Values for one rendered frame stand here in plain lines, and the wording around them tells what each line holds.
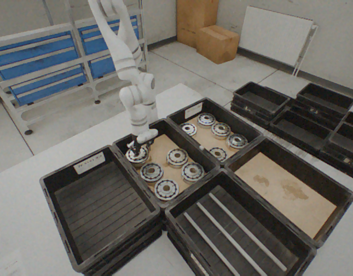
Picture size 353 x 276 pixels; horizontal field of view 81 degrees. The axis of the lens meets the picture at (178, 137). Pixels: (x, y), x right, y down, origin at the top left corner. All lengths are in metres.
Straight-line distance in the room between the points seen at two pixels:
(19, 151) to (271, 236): 2.36
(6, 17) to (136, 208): 2.80
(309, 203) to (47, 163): 1.28
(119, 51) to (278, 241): 0.86
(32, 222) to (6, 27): 2.53
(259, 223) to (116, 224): 0.54
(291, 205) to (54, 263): 0.96
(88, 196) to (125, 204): 0.16
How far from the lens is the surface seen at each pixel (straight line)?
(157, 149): 1.05
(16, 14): 3.29
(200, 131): 1.14
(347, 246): 1.19
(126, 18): 0.84
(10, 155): 2.65
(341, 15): 3.58
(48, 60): 2.54
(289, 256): 0.90
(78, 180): 1.02
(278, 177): 1.05
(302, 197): 1.04
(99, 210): 0.92
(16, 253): 1.13
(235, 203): 0.91
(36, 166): 1.35
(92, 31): 2.62
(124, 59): 0.76
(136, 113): 0.79
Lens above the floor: 1.61
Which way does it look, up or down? 45 degrees down
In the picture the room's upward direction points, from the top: 1 degrees clockwise
